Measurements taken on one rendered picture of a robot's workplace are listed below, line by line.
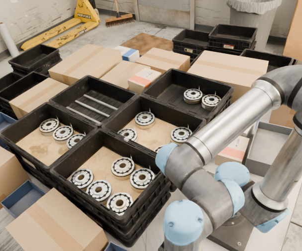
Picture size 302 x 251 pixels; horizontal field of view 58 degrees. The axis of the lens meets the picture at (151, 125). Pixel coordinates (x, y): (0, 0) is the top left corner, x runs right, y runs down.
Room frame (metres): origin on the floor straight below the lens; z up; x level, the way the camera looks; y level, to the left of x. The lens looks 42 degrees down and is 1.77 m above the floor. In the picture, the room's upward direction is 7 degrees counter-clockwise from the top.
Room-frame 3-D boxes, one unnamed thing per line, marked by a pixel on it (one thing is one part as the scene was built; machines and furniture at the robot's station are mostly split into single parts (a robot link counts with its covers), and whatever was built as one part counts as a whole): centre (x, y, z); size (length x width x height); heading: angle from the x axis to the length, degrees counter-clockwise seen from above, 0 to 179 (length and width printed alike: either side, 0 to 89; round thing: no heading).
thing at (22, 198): (0.70, 0.58, 0.73); 0.20 x 0.15 x 0.07; 49
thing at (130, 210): (0.71, 0.19, 0.92); 0.40 x 0.30 x 0.02; 49
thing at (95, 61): (1.68, 0.38, 0.80); 0.40 x 0.30 x 0.20; 145
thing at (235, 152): (0.87, -0.38, 0.74); 0.16 x 0.12 x 0.07; 148
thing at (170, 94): (1.16, -0.21, 0.87); 0.40 x 0.30 x 0.11; 49
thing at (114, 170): (0.76, 0.14, 0.86); 0.10 x 0.10 x 0.01
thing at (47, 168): (0.97, 0.49, 0.92); 0.40 x 0.30 x 0.02; 49
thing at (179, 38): (2.69, -0.57, 0.31); 0.40 x 0.30 x 0.34; 52
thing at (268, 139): (0.83, -0.56, 0.77); 0.27 x 0.20 x 0.05; 149
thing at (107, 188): (0.65, 0.24, 0.86); 0.10 x 0.10 x 0.01
